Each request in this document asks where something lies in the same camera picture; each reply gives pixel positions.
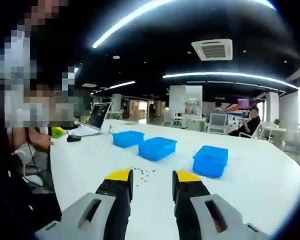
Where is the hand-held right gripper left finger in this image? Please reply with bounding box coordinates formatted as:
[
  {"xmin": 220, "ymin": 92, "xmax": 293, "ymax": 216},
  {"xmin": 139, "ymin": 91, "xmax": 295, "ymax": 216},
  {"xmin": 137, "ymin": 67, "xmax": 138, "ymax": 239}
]
[{"xmin": 34, "ymin": 168, "xmax": 135, "ymax": 240}]

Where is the white ceiling air vent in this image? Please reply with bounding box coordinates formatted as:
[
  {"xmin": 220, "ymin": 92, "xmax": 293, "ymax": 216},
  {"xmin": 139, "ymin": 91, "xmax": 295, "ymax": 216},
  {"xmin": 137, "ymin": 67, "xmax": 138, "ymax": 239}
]
[{"xmin": 191, "ymin": 38, "xmax": 233, "ymax": 62}]

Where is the thin black cable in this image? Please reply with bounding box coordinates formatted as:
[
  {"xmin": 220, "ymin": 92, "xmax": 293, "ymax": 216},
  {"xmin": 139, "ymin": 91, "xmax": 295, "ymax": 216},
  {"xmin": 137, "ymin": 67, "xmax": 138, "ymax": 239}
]
[{"xmin": 24, "ymin": 128, "xmax": 41, "ymax": 173}]

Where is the short ceiling light strip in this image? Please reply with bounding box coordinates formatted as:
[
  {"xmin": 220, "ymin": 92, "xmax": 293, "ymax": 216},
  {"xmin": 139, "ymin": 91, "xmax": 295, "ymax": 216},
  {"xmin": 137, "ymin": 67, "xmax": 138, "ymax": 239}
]
[{"xmin": 104, "ymin": 80, "xmax": 136, "ymax": 91}]

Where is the silver laptop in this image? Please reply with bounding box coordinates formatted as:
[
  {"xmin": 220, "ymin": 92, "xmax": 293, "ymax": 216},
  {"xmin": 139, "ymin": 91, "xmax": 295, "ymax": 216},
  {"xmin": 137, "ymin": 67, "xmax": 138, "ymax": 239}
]
[{"xmin": 69, "ymin": 101, "xmax": 113, "ymax": 137}]

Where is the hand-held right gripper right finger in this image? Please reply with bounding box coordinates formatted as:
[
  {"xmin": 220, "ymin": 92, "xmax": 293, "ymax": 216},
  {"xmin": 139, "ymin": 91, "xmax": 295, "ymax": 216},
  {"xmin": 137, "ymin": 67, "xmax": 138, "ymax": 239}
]
[{"xmin": 171, "ymin": 169, "xmax": 271, "ymax": 240}]

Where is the colourful display shelf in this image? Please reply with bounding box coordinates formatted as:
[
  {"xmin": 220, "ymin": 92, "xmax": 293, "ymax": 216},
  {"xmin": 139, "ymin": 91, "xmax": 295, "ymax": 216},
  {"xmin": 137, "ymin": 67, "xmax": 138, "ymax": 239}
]
[{"xmin": 184, "ymin": 98, "xmax": 203, "ymax": 115}]

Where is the blue plastic bin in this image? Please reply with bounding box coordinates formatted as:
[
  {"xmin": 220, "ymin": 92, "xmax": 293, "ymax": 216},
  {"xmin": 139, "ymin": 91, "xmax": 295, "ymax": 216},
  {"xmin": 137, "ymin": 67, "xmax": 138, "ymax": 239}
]
[
  {"xmin": 138, "ymin": 136, "xmax": 178, "ymax": 162},
  {"xmin": 192, "ymin": 145, "xmax": 229, "ymax": 179},
  {"xmin": 111, "ymin": 130, "xmax": 145, "ymax": 149}
]

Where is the white office desk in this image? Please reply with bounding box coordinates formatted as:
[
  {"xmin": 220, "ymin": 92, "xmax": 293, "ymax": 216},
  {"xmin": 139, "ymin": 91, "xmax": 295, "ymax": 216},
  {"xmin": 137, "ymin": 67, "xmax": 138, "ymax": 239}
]
[{"xmin": 173, "ymin": 116, "xmax": 207, "ymax": 131}]

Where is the white mesh office chair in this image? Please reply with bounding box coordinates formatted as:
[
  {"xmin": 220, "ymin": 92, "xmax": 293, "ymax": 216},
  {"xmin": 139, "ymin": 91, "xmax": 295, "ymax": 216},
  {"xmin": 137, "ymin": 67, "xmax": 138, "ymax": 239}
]
[{"xmin": 206, "ymin": 113, "xmax": 229, "ymax": 135}]

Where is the grey mesh office chair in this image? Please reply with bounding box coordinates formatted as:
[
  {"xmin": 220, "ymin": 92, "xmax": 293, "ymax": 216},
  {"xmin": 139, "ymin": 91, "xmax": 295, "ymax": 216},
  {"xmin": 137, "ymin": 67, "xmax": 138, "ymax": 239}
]
[{"xmin": 282, "ymin": 123, "xmax": 300, "ymax": 156}]

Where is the long curved ceiling light strip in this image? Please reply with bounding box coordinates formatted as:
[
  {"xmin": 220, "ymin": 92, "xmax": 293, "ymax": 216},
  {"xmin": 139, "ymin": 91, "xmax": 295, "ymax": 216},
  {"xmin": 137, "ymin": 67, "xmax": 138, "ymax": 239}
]
[{"xmin": 91, "ymin": 0, "xmax": 277, "ymax": 49}]

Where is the purple wall screen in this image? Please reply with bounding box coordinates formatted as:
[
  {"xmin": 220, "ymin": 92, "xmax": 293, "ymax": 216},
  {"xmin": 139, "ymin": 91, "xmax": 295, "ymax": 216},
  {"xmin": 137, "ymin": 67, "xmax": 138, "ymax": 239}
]
[{"xmin": 237, "ymin": 97, "xmax": 256, "ymax": 107}]

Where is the black computer mouse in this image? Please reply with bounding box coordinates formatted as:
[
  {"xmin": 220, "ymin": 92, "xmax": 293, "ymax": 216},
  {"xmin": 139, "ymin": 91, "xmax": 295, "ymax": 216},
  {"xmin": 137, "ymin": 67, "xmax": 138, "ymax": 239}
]
[{"xmin": 66, "ymin": 134, "xmax": 82, "ymax": 143}]

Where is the person's dark clothing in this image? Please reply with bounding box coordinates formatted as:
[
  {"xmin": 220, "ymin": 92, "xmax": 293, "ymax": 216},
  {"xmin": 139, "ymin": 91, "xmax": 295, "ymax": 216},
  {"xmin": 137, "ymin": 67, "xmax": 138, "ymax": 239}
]
[{"xmin": 0, "ymin": 149, "xmax": 63, "ymax": 233}]

